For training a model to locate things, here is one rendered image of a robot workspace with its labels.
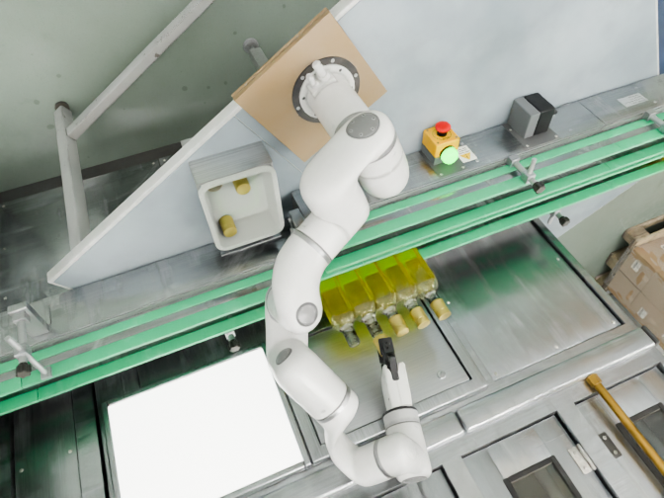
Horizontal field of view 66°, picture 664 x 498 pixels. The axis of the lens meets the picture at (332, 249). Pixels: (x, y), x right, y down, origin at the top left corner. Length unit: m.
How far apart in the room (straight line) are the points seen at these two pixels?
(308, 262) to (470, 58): 0.71
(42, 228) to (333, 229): 1.23
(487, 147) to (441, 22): 0.39
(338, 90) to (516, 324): 0.82
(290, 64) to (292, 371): 0.59
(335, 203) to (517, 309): 0.83
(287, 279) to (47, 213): 1.24
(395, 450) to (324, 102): 0.68
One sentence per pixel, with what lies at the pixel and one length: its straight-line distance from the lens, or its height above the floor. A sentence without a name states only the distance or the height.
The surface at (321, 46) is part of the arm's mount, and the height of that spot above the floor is 0.77.
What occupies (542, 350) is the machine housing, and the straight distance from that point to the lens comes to 1.49.
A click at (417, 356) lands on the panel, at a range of 1.36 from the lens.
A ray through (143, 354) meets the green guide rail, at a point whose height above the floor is 0.95.
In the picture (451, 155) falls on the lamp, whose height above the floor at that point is 0.85.
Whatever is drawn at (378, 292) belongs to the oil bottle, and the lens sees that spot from 1.26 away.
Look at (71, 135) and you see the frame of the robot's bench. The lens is 1.78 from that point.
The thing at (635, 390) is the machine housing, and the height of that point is 1.46.
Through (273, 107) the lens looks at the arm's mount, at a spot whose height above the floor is 0.77.
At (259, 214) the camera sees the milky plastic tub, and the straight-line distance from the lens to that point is 1.30.
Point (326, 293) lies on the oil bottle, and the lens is 1.26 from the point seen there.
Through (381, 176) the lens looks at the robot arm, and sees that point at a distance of 0.90.
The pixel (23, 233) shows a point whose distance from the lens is 1.93.
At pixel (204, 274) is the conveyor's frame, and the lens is 1.31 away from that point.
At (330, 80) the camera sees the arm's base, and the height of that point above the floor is 0.82.
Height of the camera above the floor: 1.66
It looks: 35 degrees down
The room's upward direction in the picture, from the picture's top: 152 degrees clockwise
